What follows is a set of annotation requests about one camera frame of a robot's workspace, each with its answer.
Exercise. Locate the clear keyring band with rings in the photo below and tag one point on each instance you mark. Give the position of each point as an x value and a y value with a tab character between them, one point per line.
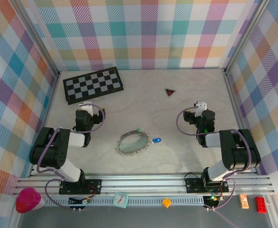
138	145

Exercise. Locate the blue key tag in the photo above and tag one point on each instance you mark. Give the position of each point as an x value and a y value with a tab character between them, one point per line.
156	140

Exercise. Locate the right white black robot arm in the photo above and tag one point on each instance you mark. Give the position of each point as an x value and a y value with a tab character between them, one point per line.
243	152

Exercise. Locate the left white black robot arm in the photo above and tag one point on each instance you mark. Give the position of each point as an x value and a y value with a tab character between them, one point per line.
49	152

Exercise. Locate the black grey chessboard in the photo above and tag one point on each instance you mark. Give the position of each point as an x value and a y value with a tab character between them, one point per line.
93	85

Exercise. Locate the black red triangle piece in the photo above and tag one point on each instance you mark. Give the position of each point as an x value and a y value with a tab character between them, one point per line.
169	92

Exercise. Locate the small connector board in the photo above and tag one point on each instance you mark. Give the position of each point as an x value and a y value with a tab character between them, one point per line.
81	201

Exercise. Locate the teal toy clock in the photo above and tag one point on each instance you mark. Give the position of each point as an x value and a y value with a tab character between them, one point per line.
121	200

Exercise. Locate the orange wooden block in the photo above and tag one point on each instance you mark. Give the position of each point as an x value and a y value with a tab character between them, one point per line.
244	202

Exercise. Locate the yellow toy brick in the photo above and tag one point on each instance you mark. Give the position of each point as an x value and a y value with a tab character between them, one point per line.
166	203

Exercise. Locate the pink plastic cup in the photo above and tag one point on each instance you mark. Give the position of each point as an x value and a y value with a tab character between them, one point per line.
28	200

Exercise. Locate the red toy brick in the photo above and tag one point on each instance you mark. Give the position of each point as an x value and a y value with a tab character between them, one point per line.
261	204

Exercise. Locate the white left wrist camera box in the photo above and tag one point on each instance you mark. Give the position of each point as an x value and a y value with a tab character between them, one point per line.
86	108

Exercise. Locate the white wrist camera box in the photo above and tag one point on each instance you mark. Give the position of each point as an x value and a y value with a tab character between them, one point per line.
86	108
200	106

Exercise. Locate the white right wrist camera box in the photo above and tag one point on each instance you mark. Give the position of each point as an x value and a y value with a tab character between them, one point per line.
200	106

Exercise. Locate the aluminium table side rail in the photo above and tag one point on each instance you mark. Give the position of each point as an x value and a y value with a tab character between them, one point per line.
50	99
234	102

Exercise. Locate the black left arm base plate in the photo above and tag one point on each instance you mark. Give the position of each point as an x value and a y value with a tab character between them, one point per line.
93	186

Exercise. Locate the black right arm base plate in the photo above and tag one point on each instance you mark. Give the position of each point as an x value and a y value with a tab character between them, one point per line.
193	185

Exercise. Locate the aluminium mounting rail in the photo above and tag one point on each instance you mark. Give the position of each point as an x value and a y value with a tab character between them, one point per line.
141	184

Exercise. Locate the aluminium frame post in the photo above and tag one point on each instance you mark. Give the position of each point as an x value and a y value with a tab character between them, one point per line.
245	35
34	35

